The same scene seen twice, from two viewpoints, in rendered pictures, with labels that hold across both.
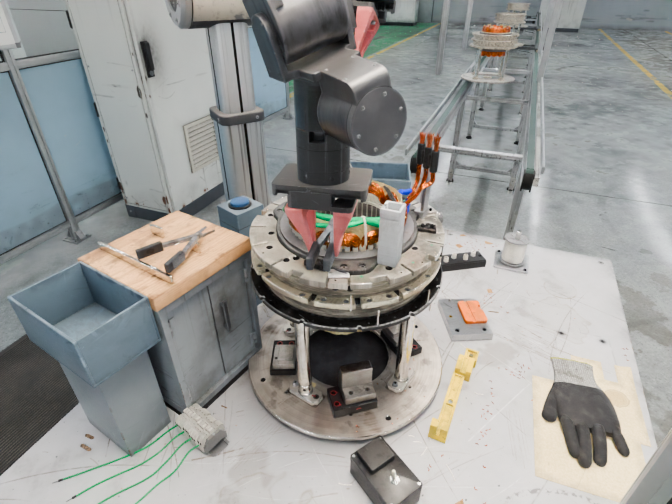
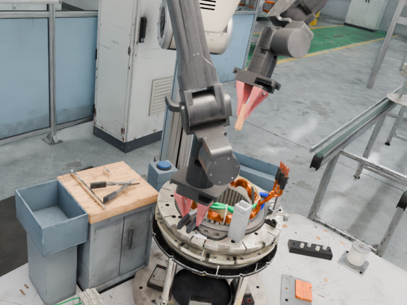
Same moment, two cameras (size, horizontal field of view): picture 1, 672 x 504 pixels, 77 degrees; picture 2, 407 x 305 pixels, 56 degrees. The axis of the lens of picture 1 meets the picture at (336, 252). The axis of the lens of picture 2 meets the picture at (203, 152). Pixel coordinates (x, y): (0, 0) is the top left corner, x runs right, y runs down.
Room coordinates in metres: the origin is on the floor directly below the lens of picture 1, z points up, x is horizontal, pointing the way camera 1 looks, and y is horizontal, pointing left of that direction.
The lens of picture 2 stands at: (-0.19, -0.10, 1.65)
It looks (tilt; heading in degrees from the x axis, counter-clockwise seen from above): 27 degrees down; 11
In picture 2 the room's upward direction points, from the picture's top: 11 degrees clockwise
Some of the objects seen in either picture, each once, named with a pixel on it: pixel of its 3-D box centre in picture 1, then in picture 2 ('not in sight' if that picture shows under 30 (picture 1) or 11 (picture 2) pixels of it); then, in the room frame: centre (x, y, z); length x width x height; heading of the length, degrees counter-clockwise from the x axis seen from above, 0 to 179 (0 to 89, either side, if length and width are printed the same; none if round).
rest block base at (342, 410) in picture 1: (351, 398); not in sight; (0.50, -0.03, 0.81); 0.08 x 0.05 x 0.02; 105
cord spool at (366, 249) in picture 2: (514, 249); (357, 254); (0.97, -0.48, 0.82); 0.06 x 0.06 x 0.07
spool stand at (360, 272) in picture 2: (515, 247); (358, 252); (0.97, -0.48, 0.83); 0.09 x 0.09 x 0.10; 68
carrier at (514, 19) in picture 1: (507, 29); not in sight; (5.27, -1.89, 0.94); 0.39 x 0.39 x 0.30
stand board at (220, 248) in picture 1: (168, 253); (108, 189); (0.60, 0.28, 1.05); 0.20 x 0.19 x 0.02; 147
